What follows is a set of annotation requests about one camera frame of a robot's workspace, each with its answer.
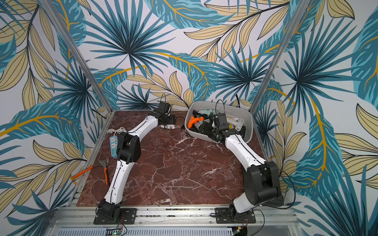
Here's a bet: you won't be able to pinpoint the orange small glue gun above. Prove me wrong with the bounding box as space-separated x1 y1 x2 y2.
187 116 204 129

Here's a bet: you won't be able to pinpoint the mint green small glue gun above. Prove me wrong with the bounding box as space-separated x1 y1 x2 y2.
197 109 214 116

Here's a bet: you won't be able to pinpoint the large white pink-tip glue gun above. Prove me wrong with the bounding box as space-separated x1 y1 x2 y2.
227 118 245 131

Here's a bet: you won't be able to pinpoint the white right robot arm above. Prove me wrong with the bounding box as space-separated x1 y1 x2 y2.
204 113 282 213

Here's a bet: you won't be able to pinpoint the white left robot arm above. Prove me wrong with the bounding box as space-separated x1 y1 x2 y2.
94 101 176 224

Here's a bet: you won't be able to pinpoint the grey plastic storage box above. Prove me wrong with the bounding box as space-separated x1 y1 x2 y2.
185 101 254 144

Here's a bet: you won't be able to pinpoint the blue white power strip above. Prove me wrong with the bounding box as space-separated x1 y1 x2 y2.
109 135 118 159

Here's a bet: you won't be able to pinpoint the orange handled pliers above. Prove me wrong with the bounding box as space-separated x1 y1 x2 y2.
70 158 110 186

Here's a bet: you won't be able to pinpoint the aluminium front rail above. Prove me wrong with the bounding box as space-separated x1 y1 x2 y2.
46 205 304 236

